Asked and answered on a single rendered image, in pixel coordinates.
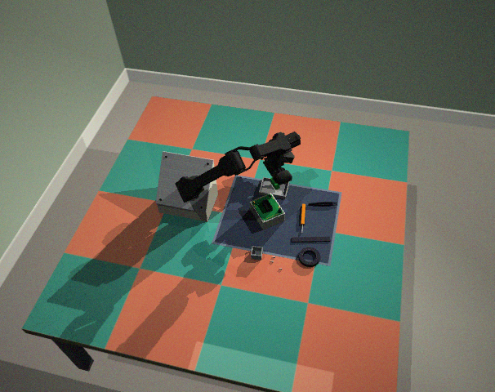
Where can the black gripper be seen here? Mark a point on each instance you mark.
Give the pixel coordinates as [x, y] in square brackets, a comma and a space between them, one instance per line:
[280, 176]

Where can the green circuit board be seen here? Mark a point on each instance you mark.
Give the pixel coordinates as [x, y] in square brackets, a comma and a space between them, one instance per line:
[262, 211]

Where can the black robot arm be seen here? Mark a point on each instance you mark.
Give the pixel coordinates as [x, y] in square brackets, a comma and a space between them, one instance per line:
[232, 163]

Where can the dark blue work mat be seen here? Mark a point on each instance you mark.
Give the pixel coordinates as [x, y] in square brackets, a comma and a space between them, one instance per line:
[238, 227]

